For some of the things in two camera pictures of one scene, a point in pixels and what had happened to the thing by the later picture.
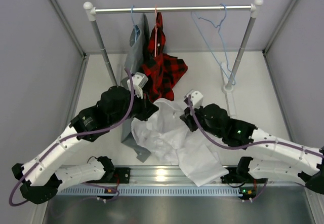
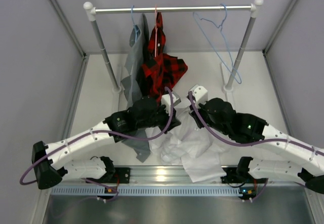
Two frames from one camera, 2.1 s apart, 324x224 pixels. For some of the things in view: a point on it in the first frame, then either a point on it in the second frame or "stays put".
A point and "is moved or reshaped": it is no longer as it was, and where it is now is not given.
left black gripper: (147, 108) to (174, 122)
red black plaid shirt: (162, 71) stays put
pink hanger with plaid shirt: (156, 29) stays put
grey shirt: (135, 64) stays put
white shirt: (163, 133) is moved or reshaped
